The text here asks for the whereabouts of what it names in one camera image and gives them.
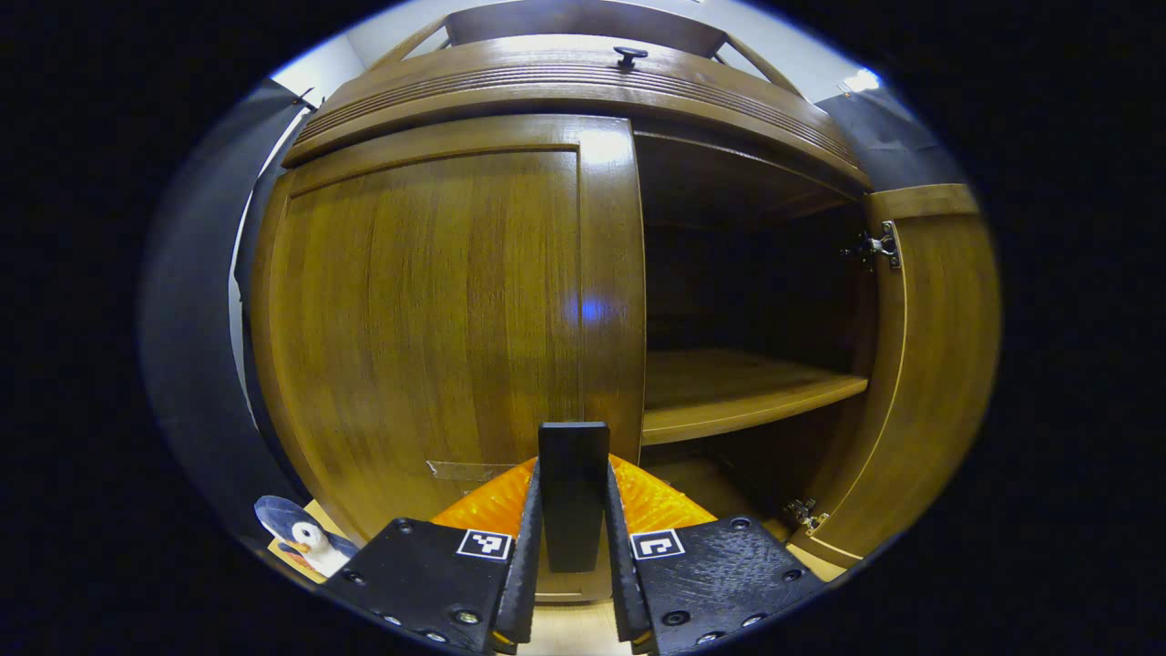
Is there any black door handle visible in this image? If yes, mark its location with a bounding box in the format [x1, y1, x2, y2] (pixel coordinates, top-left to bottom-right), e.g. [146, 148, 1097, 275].
[537, 421, 611, 573]

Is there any metal door hinge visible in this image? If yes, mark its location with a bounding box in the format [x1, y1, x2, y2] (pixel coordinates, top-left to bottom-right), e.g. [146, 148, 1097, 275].
[843, 221, 903, 272]
[785, 498, 830, 535]

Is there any wooden inner cabinet shelf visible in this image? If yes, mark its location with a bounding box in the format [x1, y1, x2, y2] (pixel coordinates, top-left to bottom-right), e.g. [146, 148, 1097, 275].
[642, 349, 869, 446]

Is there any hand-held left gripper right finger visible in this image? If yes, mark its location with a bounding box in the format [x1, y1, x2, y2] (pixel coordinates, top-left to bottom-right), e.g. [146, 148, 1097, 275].
[606, 453, 828, 655]

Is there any wooden cabinet door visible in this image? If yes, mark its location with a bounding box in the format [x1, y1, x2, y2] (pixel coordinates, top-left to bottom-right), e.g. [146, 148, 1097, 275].
[788, 184, 1003, 570]
[251, 114, 648, 602]

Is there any wooden cabinet drawer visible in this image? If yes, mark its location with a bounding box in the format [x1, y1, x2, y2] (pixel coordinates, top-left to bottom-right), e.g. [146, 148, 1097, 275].
[282, 35, 871, 188]

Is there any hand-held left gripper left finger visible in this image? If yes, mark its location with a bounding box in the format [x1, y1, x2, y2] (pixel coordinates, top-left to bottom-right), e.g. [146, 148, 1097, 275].
[319, 456, 545, 655]

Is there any wooden double-door shoe cabinet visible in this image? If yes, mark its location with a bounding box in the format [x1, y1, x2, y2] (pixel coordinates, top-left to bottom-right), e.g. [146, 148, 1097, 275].
[251, 0, 1003, 607]

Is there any penguin plush toy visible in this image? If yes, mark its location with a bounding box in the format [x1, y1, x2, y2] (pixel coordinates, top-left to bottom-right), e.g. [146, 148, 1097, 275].
[255, 495, 361, 578]

